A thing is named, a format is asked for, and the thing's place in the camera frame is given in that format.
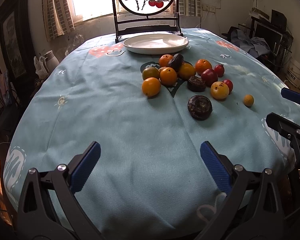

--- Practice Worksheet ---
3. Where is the yellow spotted round fruit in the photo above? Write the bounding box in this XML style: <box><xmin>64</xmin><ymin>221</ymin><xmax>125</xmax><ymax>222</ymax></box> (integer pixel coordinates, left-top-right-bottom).
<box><xmin>210</xmin><ymin>81</ymin><xmax>230</xmax><ymax>100</ymax></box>

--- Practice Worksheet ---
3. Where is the black metal rack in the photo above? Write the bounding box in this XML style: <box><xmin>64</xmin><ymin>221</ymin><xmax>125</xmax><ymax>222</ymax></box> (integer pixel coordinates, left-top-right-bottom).
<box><xmin>238</xmin><ymin>7</ymin><xmax>294</xmax><ymax>72</ymax></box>

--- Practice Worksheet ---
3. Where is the white oval plate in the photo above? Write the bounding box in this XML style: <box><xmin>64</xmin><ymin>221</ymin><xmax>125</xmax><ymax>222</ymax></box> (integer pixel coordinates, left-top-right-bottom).
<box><xmin>123</xmin><ymin>33</ymin><xmax>189</xmax><ymax>55</ymax></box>

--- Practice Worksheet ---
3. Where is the light blue patterned tablecloth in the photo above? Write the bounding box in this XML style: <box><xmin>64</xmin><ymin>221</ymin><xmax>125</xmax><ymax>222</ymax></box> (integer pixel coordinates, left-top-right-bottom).
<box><xmin>3</xmin><ymin>29</ymin><xmax>300</xmax><ymax>239</ymax></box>

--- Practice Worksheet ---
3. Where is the dark framed picture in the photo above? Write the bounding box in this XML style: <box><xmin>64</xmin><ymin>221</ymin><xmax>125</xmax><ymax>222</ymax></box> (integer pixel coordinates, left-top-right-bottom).
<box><xmin>0</xmin><ymin>0</ymin><xmax>37</xmax><ymax>87</ymax></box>

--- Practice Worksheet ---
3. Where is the dark red apple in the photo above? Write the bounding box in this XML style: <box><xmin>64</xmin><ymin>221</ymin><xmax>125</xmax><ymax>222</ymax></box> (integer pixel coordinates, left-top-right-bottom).
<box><xmin>201</xmin><ymin>69</ymin><xmax>218</xmax><ymax>87</ymax></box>

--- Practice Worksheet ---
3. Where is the small red cherry tomato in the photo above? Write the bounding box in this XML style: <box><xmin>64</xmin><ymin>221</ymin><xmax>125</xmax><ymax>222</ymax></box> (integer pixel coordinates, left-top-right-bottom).
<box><xmin>214</xmin><ymin>64</ymin><xmax>225</xmax><ymax>77</ymax></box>

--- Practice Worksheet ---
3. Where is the white plastic bucket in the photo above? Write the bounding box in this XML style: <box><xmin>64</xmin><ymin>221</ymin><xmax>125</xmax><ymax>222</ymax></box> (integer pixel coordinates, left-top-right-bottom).
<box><xmin>286</xmin><ymin>57</ymin><xmax>300</xmax><ymax>88</ymax></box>

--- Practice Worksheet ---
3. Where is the large orange mandarin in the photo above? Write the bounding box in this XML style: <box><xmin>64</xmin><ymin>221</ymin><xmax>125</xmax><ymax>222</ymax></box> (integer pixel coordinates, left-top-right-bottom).
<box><xmin>194</xmin><ymin>59</ymin><xmax>212</xmax><ymax>75</ymax></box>

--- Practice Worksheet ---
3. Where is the large dark purple mangosteen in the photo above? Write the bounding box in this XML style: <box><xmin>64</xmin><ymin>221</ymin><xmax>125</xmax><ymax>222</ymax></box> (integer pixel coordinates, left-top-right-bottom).
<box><xmin>187</xmin><ymin>95</ymin><xmax>212</xmax><ymax>121</ymax></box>

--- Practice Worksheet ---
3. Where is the pile of blue-grey clothes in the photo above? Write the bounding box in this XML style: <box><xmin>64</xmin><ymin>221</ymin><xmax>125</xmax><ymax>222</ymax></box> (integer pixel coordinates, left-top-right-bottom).
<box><xmin>222</xmin><ymin>27</ymin><xmax>270</xmax><ymax>58</ymax></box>

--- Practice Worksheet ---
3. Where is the small yellow kumquat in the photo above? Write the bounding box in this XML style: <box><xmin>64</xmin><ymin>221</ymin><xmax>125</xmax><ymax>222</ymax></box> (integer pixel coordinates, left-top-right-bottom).
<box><xmin>243</xmin><ymin>94</ymin><xmax>254</xmax><ymax>107</ymax></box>

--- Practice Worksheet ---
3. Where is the round painted screen on stand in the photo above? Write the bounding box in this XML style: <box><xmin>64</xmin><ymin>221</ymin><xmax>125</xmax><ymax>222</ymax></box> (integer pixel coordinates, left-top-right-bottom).
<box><xmin>112</xmin><ymin>0</ymin><xmax>183</xmax><ymax>43</ymax></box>

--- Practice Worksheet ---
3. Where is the greenish yellow tangerine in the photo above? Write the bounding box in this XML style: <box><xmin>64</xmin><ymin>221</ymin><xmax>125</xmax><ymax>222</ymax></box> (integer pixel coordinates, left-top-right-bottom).
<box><xmin>142</xmin><ymin>67</ymin><xmax>160</xmax><ymax>80</ymax></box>

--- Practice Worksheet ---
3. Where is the orange mandarin with stem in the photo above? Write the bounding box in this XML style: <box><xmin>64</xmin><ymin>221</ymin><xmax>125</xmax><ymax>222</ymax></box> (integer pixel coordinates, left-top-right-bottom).
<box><xmin>159</xmin><ymin>54</ymin><xmax>173</xmax><ymax>67</ymax></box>

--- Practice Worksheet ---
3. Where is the left checked curtain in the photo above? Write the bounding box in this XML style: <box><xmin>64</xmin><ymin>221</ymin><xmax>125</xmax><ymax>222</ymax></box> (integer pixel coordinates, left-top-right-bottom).
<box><xmin>42</xmin><ymin>0</ymin><xmax>75</xmax><ymax>41</ymax></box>

